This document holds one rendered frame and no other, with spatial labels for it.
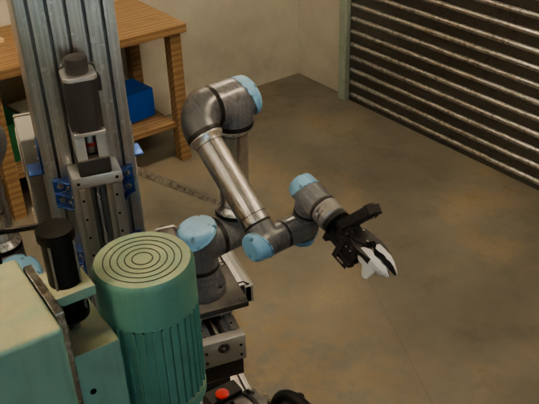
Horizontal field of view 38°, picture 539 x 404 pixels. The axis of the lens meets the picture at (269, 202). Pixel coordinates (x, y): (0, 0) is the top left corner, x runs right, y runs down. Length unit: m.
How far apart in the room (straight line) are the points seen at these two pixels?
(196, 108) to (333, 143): 2.95
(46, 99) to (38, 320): 0.99
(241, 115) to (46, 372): 1.06
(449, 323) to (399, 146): 1.66
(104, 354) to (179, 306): 0.14
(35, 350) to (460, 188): 3.55
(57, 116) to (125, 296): 0.95
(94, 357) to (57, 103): 0.97
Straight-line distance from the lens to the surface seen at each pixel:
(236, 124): 2.10
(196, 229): 2.24
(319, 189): 1.94
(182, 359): 1.40
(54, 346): 1.23
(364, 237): 1.86
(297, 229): 1.98
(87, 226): 2.21
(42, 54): 2.09
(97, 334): 1.34
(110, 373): 1.36
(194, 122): 2.01
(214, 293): 2.32
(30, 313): 1.25
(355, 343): 3.41
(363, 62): 5.28
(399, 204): 4.32
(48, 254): 1.25
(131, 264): 1.34
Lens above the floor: 2.28
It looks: 32 degrees down
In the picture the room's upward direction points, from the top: 2 degrees counter-clockwise
